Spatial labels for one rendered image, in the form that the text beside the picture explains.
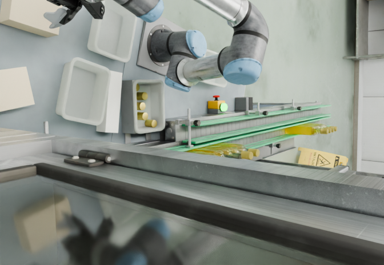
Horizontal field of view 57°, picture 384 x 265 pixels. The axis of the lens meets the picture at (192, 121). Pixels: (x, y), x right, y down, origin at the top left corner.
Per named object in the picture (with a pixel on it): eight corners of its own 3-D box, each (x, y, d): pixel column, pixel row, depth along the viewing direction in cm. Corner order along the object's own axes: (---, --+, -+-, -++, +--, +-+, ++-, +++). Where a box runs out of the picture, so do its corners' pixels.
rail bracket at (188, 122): (175, 146, 156) (197, 148, 148) (174, 108, 154) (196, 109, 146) (179, 145, 158) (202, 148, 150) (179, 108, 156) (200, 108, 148)
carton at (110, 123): (96, 131, 140) (105, 132, 136) (100, 71, 140) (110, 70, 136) (108, 131, 144) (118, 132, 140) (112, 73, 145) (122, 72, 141)
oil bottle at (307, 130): (284, 133, 241) (326, 136, 223) (284, 125, 241) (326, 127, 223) (288, 132, 246) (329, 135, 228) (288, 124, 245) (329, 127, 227)
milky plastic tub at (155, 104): (122, 133, 149) (136, 134, 144) (120, 80, 147) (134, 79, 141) (152, 128, 162) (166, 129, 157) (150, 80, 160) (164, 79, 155)
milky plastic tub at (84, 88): (47, 117, 125) (60, 118, 120) (59, 56, 128) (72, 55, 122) (88, 125, 138) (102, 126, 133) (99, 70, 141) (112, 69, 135)
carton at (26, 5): (3, -15, 111) (14, -20, 106) (51, 3, 123) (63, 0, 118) (-2, 22, 110) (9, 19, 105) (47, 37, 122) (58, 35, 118)
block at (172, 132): (163, 140, 160) (175, 142, 155) (163, 120, 159) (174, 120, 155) (169, 140, 163) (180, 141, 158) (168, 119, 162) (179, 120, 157)
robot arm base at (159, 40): (154, 23, 158) (170, 21, 152) (176, 36, 170) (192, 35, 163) (147, 55, 157) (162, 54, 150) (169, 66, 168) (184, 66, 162)
